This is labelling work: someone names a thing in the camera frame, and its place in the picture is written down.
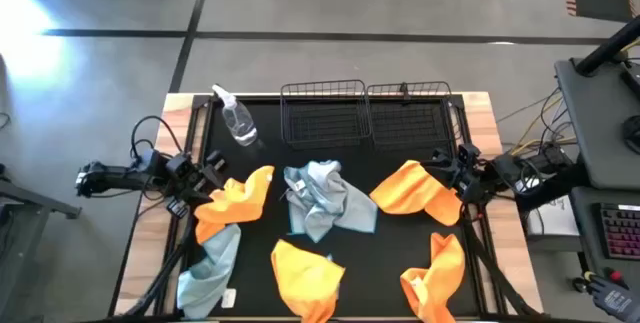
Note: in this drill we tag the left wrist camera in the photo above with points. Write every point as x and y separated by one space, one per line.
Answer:
178 166

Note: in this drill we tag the backlit black keyboard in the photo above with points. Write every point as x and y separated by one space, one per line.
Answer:
622 230

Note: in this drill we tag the grey metal bench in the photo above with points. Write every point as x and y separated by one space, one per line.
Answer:
30 203

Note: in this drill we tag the clear plastic spray bottle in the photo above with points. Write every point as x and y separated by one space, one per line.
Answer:
240 123

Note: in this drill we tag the person's gloved hand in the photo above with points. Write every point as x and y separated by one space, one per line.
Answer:
617 300

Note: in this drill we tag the white box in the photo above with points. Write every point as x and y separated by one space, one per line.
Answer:
555 220

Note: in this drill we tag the black pole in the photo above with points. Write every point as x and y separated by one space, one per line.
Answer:
607 45

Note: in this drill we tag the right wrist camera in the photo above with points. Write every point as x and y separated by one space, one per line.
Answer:
469 152

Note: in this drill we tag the grey desk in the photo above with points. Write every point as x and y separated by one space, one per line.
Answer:
600 163

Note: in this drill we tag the black diagonal frame strut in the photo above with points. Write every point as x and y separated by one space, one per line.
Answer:
492 268
165 273

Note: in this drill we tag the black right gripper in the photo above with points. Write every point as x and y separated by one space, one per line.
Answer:
467 180

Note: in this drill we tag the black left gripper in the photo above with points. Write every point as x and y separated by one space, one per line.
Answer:
197 183

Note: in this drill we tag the orange microfiber towel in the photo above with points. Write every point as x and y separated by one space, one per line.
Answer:
435 283
235 203
305 283
410 188

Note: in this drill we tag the grey-blue microfiber towel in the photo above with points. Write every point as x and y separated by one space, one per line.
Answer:
325 198
210 273

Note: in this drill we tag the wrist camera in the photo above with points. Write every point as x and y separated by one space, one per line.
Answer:
178 166
469 152

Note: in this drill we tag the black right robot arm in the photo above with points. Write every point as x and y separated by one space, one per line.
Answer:
505 170

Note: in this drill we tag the black table mat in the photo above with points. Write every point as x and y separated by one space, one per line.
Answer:
380 263

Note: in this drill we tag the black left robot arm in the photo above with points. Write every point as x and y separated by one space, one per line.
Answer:
115 178

